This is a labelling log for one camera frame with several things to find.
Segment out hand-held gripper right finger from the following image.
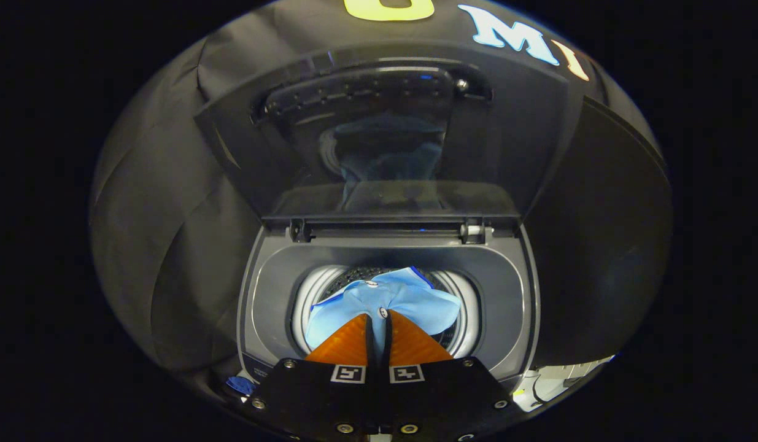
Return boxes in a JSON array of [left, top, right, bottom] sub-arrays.
[[379, 310, 516, 441]]

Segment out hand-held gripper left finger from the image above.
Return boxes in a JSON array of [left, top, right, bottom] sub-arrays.
[[242, 313, 378, 440]]

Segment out light blue polo shirt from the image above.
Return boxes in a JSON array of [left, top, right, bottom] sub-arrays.
[[305, 267, 462, 363]]

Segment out black backdrop cloth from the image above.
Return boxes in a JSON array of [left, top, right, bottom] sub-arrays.
[[90, 0, 662, 394]]

